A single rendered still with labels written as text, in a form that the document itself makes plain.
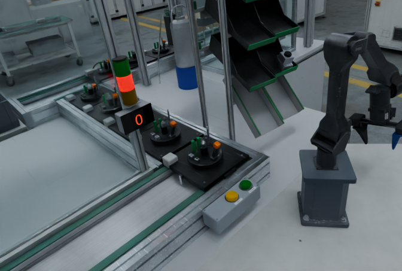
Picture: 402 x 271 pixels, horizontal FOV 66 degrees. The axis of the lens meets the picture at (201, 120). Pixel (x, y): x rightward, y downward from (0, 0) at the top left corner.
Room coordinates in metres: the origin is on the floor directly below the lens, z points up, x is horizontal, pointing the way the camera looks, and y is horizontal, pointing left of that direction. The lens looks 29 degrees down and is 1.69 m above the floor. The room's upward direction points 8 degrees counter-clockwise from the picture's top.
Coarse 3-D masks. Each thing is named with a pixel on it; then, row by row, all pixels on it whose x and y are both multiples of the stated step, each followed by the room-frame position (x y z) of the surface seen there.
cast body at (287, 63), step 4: (280, 52) 1.21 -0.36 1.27; (284, 52) 1.21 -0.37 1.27; (288, 52) 1.20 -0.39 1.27; (276, 56) 1.26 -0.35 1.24; (280, 56) 1.21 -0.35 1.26; (284, 56) 1.19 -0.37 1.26; (288, 56) 1.18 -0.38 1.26; (292, 56) 1.19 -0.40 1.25; (276, 60) 1.23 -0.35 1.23; (280, 60) 1.21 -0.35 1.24; (284, 60) 1.18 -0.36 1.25; (288, 60) 1.19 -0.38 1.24; (292, 60) 1.19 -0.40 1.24; (276, 64) 1.23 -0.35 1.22; (280, 64) 1.20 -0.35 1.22; (284, 64) 1.19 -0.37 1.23; (288, 64) 1.19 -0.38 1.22; (292, 64) 1.19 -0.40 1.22; (280, 68) 1.20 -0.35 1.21; (284, 68) 1.18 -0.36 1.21; (288, 68) 1.19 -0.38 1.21
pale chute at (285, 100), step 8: (280, 80) 1.29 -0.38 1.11; (264, 88) 1.20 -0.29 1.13; (272, 88) 1.26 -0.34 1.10; (280, 88) 1.27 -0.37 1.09; (288, 88) 1.25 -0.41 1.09; (272, 96) 1.23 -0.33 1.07; (280, 96) 1.24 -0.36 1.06; (288, 96) 1.25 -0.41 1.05; (296, 96) 1.21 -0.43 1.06; (280, 104) 1.21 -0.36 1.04; (288, 104) 1.22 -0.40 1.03; (296, 104) 1.21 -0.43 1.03; (280, 112) 1.17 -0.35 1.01; (288, 112) 1.18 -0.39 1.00; (296, 112) 1.19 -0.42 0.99
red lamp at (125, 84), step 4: (128, 76) 0.94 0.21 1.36; (120, 80) 0.93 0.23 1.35; (124, 80) 0.93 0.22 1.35; (128, 80) 0.93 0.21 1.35; (132, 80) 0.95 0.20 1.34; (120, 84) 0.93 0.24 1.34; (124, 84) 0.93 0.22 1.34; (128, 84) 0.93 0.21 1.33; (132, 84) 0.94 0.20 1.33; (120, 88) 0.93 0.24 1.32; (124, 88) 0.93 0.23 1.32; (128, 88) 0.93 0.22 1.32; (132, 88) 0.94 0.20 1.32
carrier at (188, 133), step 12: (168, 120) 1.32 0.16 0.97; (144, 132) 1.24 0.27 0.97; (156, 132) 1.19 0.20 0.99; (168, 132) 1.18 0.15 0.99; (180, 132) 1.17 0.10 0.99; (192, 132) 1.18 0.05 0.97; (144, 144) 1.14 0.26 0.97; (156, 144) 1.12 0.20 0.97; (168, 144) 1.11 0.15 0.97; (180, 144) 1.10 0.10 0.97; (156, 156) 1.04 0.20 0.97
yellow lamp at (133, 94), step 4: (120, 92) 0.94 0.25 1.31; (124, 92) 0.93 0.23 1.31; (128, 92) 0.93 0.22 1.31; (132, 92) 0.94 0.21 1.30; (124, 96) 0.93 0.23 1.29; (128, 96) 0.93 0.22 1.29; (132, 96) 0.93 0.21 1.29; (136, 96) 0.95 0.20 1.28; (124, 100) 0.93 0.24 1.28; (128, 100) 0.93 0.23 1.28; (132, 100) 0.93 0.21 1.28; (136, 100) 0.94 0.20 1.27; (124, 104) 0.93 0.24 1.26; (128, 104) 0.93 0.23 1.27; (132, 104) 0.93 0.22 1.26
